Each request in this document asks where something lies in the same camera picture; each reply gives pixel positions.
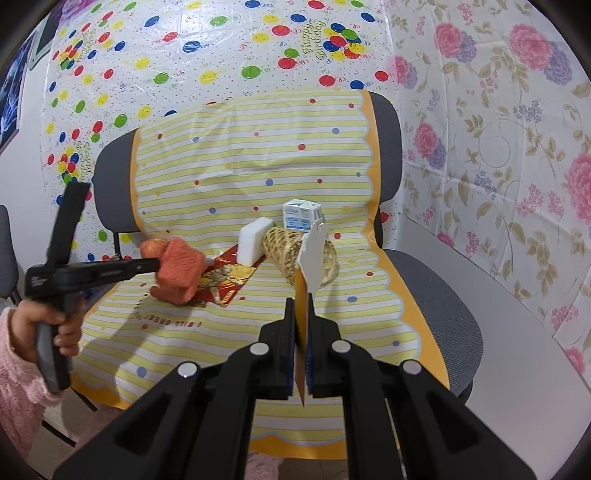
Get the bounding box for white orange paper card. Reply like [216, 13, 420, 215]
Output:
[294, 220, 328, 405]

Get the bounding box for left hand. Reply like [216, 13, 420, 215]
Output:
[9, 298, 85, 365]

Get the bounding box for orange knitted cloth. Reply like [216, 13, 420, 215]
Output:
[150, 237, 207, 305]

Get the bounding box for red gold card pack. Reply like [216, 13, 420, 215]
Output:
[188, 245, 266, 307]

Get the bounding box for grey office chair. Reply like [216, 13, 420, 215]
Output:
[93, 90, 483, 398]

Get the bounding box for white foam block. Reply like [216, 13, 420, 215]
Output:
[236, 217, 274, 267]

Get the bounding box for balloon pattern wall sheet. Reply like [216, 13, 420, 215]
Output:
[41, 1, 399, 261]

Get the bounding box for red apple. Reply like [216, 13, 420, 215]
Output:
[139, 238, 169, 259]

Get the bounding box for woven bamboo basket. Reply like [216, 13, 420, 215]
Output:
[263, 227, 339, 287]

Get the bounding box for white blue milk carton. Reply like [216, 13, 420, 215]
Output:
[283, 199, 324, 232]

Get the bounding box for left pink sleeve forearm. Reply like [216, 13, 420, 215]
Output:
[0, 308, 63, 460]

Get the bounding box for yellow striped plastic cover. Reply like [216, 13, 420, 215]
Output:
[68, 89, 452, 461]

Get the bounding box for floral pattern wall sheet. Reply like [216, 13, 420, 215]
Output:
[386, 1, 590, 378]

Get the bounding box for pink fluffy trouser legs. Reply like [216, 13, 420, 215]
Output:
[243, 452, 283, 480]

